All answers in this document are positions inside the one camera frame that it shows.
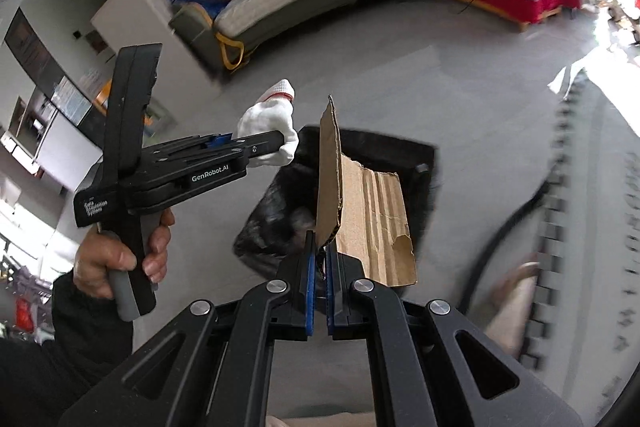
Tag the brown cardboard piece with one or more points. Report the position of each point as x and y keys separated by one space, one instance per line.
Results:
x=362 y=211

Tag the white cotton glove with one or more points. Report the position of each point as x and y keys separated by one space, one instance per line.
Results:
x=273 y=111

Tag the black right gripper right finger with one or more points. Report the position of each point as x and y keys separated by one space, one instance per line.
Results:
x=359 y=308

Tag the person's left hand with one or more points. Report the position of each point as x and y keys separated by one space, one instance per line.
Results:
x=98 y=254

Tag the black sleeved left forearm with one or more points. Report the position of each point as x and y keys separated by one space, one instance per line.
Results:
x=41 y=381

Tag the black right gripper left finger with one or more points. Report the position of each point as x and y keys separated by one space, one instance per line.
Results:
x=227 y=376

